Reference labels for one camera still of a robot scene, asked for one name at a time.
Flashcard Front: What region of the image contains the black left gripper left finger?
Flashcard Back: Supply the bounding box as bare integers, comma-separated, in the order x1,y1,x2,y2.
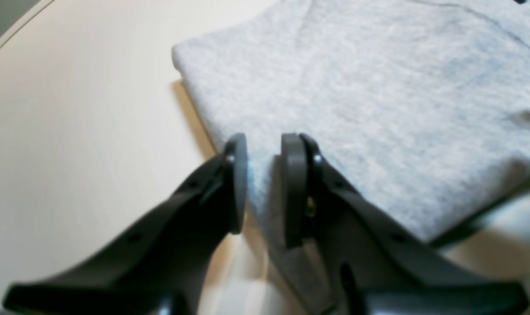
2,133,248,315

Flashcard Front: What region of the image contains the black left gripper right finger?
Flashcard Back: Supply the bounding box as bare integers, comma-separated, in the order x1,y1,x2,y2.
280,133,529,315

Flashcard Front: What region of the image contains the grey T-shirt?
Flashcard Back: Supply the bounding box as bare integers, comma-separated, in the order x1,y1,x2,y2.
172,0,530,315

